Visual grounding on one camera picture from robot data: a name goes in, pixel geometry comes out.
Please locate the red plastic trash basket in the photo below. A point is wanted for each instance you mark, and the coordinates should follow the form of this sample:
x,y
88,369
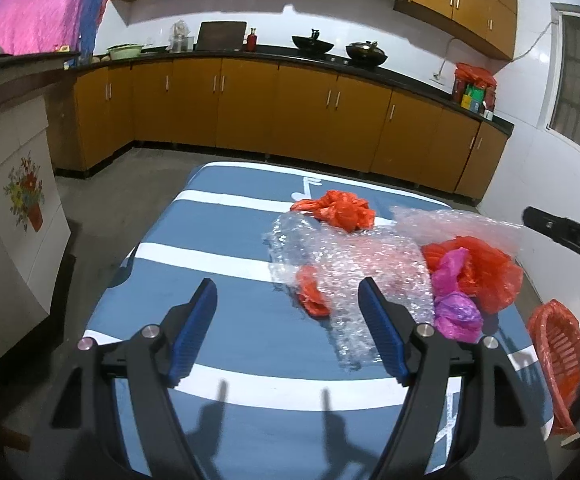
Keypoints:
x,y
555,334

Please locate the black wok left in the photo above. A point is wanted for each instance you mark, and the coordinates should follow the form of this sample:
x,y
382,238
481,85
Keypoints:
x,y
312,44

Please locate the upper wooden cabinets right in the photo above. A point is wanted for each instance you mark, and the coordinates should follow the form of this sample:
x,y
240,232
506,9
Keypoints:
x,y
488,26

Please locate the dark cutting board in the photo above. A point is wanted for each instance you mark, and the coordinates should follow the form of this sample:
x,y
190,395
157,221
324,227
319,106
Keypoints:
x,y
221,36

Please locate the pinkish bubble wrap sheet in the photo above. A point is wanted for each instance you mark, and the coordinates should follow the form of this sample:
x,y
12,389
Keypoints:
x,y
439,225

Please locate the green basin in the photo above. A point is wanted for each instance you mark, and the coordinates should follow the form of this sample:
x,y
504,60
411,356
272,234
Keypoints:
x,y
124,51

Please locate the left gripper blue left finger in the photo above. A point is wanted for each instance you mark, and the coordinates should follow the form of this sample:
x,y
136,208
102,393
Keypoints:
x,y
186,326

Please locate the barred window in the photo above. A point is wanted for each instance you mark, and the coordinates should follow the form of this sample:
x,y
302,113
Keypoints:
x,y
562,112

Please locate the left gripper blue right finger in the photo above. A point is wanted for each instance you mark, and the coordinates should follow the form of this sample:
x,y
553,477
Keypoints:
x,y
390,326

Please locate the large red plastic bag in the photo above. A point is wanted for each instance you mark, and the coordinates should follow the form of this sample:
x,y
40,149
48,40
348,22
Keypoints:
x,y
488,274

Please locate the glass jar on counter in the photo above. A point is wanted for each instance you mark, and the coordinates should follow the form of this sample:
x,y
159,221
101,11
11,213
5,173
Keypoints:
x,y
181,39

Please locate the red bottle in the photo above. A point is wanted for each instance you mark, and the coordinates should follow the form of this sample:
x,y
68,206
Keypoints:
x,y
252,40

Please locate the white cabinet with flower sticker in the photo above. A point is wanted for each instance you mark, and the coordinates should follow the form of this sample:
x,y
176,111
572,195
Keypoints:
x,y
33,227

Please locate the large bubble wrap sheet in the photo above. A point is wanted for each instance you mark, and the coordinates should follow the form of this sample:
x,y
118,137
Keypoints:
x,y
342,260

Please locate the magenta plastic bag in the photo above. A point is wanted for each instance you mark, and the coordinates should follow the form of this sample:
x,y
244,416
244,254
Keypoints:
x,y
456,316

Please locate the blue white striped tablecloth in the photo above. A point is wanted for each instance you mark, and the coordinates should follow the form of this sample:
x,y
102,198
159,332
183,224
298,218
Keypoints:
x,y
267,397

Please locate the small red plastic bag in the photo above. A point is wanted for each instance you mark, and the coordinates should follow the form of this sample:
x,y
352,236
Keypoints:
x,y
343,210

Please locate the black wok with lid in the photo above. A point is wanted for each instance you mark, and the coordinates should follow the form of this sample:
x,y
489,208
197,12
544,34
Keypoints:
x,y
366,54

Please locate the small red wrapper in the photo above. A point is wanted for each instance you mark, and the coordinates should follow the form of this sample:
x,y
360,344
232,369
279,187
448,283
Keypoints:
x,y
308,294

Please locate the red bag with condiments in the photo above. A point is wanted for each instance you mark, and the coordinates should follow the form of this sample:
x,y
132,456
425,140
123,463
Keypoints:
x,y
474,88

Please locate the lower wooden kitchen cabinets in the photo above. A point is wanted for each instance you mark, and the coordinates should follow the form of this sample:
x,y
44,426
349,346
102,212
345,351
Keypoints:
x,y
275,105

